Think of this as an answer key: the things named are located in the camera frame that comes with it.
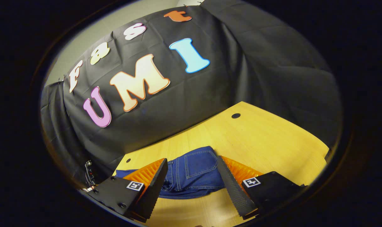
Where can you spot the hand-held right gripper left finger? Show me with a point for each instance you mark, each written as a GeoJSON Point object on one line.
{"type": "Point", "coordinates": [154, 192]}

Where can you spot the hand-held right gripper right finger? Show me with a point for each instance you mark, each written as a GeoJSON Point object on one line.
{"type": "Point", "coordinates": [233, 190]}

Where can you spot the blue denim jeans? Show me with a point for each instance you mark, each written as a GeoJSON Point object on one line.
{"type": "Point", "coordinates": [197, 170]}

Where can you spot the black backdrop cloth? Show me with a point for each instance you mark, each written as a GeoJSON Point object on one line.
{"type": "Point", "coordinates": [178, 110]}

